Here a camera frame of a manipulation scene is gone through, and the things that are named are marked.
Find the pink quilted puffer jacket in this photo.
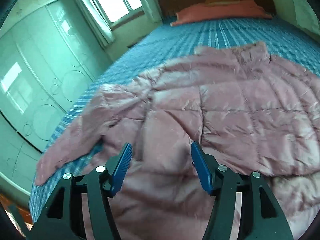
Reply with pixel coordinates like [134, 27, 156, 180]
[35, 42, 319, 239]

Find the white wardrobe with circles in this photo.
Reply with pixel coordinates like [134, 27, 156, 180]
[1, 0, 111, 201]

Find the left window outer curtain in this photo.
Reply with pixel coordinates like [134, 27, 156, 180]
[75, 0, 115, 48]

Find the blue plaid bed cover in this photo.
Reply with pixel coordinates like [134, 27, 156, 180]
[28, 15, 320, 224]

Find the right window curtain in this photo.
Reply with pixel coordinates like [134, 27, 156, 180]
[293, 0, 319, 39]

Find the red pillow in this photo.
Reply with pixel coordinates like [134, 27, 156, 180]
[170, 0, 273, 27]

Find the left window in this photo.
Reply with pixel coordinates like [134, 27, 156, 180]
[92, 0, 144, 29]

